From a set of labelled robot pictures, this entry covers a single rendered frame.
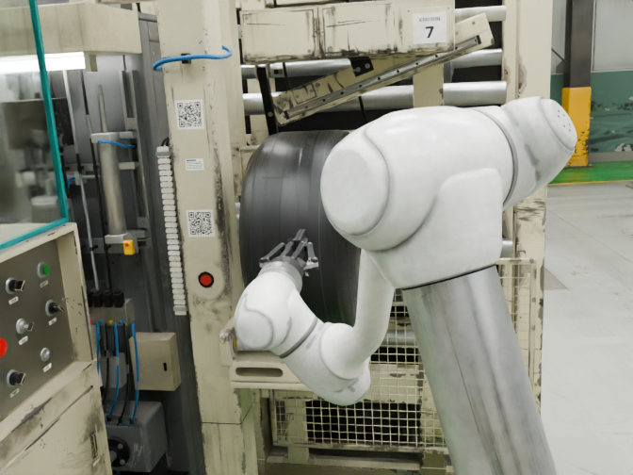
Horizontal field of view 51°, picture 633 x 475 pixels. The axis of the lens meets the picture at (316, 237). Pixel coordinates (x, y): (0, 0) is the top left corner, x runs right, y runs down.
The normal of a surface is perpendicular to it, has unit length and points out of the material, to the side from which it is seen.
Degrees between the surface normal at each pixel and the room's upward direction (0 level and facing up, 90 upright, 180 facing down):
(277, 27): 90
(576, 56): 90
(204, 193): 90
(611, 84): 90
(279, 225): 72
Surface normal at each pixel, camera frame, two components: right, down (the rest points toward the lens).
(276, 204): -0.18, -0.25
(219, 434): -0.18, 0.25
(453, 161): 0.60, -0.15
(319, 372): -0.41, 0.46
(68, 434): 0.98, -0.01
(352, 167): -0.76, 0.07
